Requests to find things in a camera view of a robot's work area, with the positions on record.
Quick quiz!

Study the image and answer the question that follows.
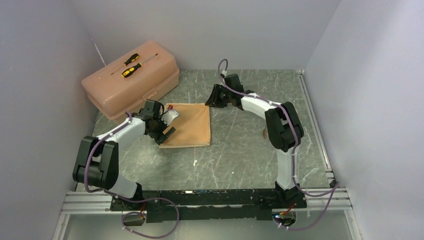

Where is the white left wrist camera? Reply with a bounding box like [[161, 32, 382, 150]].
[[161, 104, 180, 126]]

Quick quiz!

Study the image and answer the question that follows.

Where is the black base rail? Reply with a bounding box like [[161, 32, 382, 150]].
[[110, 188, 307, 223]]

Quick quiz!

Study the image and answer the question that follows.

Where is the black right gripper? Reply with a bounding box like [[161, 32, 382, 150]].
[[204, 84, 232, 109]]

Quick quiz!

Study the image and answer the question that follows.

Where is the pink plastic toolbox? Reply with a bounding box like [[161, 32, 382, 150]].
[[81, 40, 180, 124]]

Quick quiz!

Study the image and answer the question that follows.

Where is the brown wooden utensil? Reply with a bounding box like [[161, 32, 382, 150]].
[[262, 128, 268, 139]]

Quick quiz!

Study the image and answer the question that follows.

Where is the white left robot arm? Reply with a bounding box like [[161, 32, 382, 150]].
[[72, 100, 180, 210]]

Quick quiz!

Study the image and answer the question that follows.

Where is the orange cloth napkin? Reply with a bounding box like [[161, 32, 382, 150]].
[[160, 103, 211, 149]]

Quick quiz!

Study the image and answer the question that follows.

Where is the upper yellow black screwdriver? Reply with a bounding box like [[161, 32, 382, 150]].
[[110, 52, 140, 75]]

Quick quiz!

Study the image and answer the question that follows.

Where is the yellow black screwdriver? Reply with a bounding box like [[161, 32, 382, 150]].
[[121, 53, 159, 79], [110, 52, 140, 75]]

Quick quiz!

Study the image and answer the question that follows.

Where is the aluminium frame rail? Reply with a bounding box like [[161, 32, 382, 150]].
[[52, 187, 363, 240]]

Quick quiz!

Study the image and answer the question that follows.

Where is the lower yellow black screwdriver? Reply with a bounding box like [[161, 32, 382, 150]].
[[121, 53, 159, 79]]

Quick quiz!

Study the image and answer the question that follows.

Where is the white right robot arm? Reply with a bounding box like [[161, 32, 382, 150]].
[[205, 70, 305, 208]]

